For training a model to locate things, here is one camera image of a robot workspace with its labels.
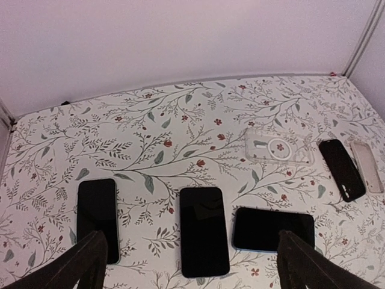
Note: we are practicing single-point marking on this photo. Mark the black phone case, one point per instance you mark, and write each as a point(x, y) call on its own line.
point(342, 169)

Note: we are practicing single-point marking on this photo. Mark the right aluminium frame post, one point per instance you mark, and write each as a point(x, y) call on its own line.
point(365, 38)

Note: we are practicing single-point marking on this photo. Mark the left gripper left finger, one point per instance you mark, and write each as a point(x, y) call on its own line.
point(82, 266)

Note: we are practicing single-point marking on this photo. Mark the transparent magsafe phone case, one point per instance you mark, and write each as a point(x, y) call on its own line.
point(278, 148)

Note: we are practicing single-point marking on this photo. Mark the left aluminium frame post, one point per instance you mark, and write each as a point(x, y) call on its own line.
point(7, 123)

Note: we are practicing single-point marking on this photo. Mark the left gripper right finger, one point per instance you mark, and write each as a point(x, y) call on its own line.
point(301, 266)

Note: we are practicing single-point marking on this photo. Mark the floral patterned table mat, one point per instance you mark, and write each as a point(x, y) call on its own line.
point(155, 141)

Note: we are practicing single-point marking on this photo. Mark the white clear phone case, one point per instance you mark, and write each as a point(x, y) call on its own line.
point(367, 167)

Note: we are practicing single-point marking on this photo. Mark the aluminium frame post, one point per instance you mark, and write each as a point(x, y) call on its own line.
point(7, 123)
point(365, 38)

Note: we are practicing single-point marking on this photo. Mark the dark teal phone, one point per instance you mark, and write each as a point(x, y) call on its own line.
point(97, 211)

